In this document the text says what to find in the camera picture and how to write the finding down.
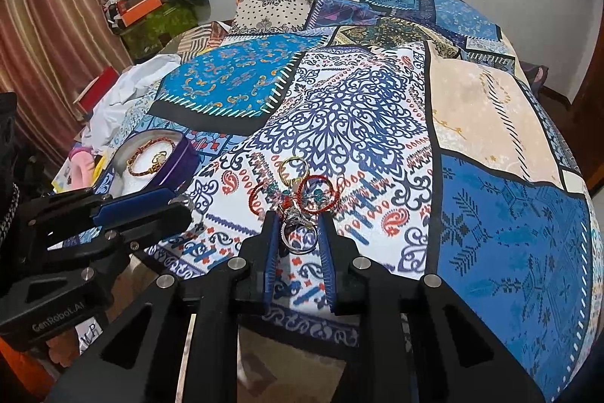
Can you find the silver bangle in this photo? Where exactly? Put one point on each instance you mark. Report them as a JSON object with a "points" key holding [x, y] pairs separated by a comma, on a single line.
{"points": [[299, 242]]}

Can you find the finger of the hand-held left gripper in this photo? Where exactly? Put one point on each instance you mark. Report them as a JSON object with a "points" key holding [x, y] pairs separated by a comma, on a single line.
{"points": [[134, 204], [155, 221]]}

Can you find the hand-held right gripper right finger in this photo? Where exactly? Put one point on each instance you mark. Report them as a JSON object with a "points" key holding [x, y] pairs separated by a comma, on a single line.
{"points": [[325, 253]]}

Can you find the striped brown curtain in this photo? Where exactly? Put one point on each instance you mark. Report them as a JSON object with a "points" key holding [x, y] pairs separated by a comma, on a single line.
{"points": [[52, 30]]}

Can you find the green printed cloth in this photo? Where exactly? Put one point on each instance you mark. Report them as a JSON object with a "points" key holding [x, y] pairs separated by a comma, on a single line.
{"points": [[160, 27]]}

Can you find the beige patterned pillow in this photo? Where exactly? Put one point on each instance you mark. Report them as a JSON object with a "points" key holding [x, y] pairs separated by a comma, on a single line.
{"points": [[278, 4]]}

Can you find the thin gold bangle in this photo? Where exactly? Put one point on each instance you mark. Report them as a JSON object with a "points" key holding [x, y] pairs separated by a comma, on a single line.
{"points": [[283, 164]]}

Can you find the white cloth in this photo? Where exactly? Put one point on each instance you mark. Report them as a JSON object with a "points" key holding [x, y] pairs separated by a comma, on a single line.
{"points": [[132, 96]]}

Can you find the purple round tin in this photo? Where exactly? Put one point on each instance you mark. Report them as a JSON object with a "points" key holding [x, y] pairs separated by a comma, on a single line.
{"points": [[177, 162]]}

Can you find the large red bangle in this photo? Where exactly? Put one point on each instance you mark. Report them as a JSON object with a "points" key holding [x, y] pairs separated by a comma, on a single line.
{"points": [[309, 183]]}

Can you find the small red bangle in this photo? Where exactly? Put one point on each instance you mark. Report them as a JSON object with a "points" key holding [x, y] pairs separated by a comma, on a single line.
{"points": [[255, 200]]}

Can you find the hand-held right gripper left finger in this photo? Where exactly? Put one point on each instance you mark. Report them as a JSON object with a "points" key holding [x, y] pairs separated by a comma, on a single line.
{"points": [[270, 253]]}

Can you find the orange box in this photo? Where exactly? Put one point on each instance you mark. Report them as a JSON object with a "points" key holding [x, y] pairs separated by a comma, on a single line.
{"points": [[139, 9]]}

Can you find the patchwork printed blanket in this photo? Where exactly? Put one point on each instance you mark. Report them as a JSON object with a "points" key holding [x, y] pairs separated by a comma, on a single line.
{"points": [[358, 101]]}

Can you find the silver ornament cluster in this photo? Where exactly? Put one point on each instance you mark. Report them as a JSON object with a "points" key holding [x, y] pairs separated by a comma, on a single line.
{"points": [[289, 210]]}

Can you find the pink plush item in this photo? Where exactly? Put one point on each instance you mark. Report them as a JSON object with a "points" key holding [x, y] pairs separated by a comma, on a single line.
{"points": [[81, 164]]}

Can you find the red box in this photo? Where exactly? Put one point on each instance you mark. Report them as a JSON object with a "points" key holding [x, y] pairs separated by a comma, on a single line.
{"points": [[96, 94]]}

